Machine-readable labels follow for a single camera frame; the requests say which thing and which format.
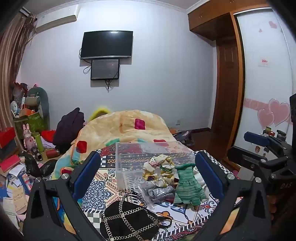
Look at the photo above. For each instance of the grey green plush toy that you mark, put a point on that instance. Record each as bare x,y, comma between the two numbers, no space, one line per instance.
37,97

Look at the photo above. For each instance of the pink rabbit toy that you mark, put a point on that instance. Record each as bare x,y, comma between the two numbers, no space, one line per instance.
29,138

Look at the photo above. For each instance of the yellow patchwork quilt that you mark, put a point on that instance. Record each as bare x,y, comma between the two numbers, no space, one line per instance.
111,129

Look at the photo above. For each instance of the green bottle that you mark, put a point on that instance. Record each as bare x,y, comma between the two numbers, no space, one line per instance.
39,142

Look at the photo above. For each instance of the green cardboard box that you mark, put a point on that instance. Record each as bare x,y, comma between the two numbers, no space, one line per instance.
34,122

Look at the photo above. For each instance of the green knitted doll dress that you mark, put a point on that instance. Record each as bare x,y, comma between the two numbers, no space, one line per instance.
187,185

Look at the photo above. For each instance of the red cloth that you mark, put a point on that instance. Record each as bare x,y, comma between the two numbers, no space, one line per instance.
49,135

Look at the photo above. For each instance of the grey backpack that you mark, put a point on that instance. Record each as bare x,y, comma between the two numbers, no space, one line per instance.
183,136

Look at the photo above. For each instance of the small black wall monitor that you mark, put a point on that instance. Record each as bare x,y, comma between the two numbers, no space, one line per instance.
105,69

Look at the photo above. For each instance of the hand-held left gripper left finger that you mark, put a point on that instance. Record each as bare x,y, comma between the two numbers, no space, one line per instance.
87,175

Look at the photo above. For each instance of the black wall television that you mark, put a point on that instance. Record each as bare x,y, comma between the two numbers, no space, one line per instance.
106,44

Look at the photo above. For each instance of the brown wooden door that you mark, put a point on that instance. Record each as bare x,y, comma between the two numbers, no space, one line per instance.
227,92

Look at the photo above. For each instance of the pink heart sticker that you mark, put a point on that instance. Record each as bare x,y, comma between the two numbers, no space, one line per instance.
278,111

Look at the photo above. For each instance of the floral cloth scrunchie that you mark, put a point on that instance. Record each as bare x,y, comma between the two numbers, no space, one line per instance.
153,166

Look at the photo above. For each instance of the clear plastic storage box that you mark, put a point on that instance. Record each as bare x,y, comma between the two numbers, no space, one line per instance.
129,160

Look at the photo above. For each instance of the red cylinder can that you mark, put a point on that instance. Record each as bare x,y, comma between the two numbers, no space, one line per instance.
52,153

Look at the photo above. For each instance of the dark purple clothes pile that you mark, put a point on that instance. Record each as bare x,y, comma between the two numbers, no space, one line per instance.
69,129

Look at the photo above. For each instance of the yellow fluffy cushion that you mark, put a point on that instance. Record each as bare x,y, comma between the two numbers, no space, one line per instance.
99,113

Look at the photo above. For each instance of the pile of papers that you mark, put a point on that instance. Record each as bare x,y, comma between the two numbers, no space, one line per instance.
13,194

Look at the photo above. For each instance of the silver glitter cloth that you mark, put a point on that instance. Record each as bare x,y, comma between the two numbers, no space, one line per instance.
157,192

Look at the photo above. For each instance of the striped brown curtain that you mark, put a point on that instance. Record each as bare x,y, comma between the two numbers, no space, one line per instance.
10,69

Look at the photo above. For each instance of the black cylindrical lens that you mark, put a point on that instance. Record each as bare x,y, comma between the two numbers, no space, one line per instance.
37,154

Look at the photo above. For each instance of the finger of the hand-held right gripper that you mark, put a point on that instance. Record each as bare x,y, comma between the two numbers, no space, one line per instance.
255,137
245,157

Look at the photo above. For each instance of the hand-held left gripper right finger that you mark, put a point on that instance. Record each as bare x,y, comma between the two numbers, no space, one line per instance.
208,172

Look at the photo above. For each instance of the black plastic bag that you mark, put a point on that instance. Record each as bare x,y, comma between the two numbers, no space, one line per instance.
32,164

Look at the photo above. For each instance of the red box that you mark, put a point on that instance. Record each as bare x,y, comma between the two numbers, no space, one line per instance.
7,136

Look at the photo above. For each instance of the wooden wardrobe with white door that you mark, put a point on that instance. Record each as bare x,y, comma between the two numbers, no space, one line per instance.
261,81

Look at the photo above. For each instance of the white air conditioner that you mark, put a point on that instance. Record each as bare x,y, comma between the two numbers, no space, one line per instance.
56,19

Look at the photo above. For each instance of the patterned bedsheet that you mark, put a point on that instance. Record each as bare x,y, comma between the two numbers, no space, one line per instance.
101,190

